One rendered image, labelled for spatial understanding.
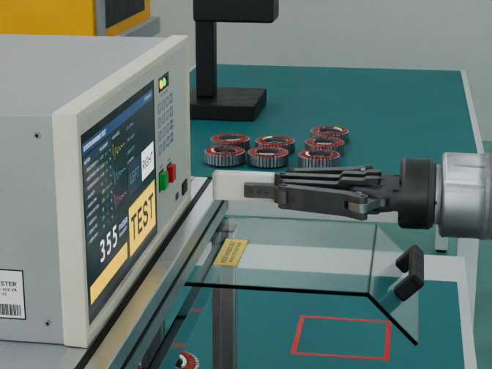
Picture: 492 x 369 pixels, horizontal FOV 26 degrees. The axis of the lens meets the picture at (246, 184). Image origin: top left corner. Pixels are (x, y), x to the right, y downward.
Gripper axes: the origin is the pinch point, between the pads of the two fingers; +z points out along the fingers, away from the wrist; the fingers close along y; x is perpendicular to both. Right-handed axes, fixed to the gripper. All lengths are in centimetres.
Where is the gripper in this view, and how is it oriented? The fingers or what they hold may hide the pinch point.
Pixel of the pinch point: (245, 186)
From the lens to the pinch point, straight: 115.0
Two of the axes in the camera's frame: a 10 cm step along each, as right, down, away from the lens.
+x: 0.0, -9.6, -2.8
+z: -9.9, -0.4, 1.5
